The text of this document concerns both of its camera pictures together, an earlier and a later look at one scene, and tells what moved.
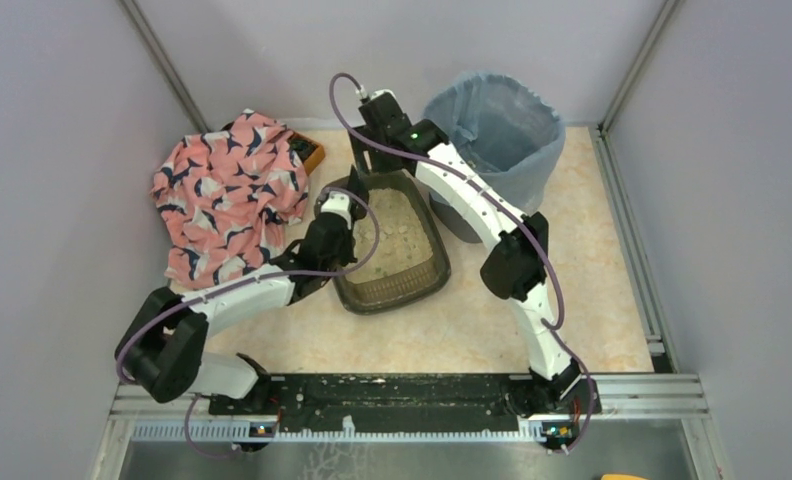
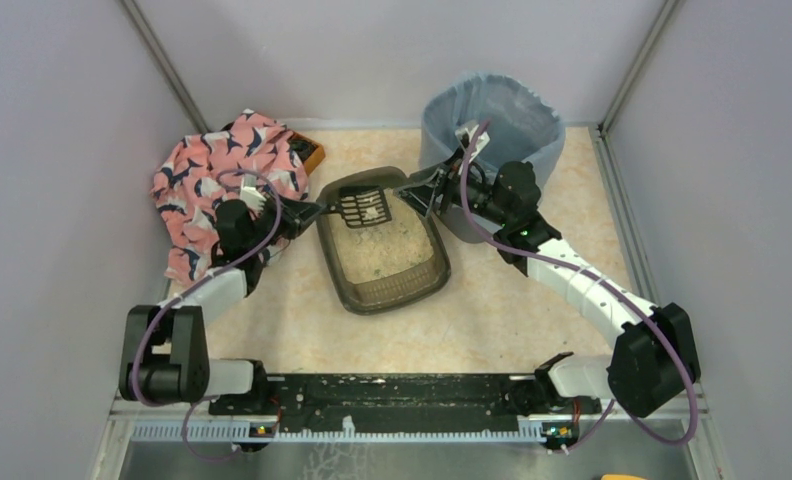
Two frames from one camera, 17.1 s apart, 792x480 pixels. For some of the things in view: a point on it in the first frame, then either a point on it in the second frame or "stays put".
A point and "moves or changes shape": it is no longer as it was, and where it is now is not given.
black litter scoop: x=357 y=193 moves or changes shape
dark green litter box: x=397 y=248 stays put
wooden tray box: x=310 y=153 stays put
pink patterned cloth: x=225 y=197 stays put
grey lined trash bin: x=502 y=132 stays put
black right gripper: x=364 y=153 -> x=432 y=192
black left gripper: x=346 y=201 -> x=289 y=217
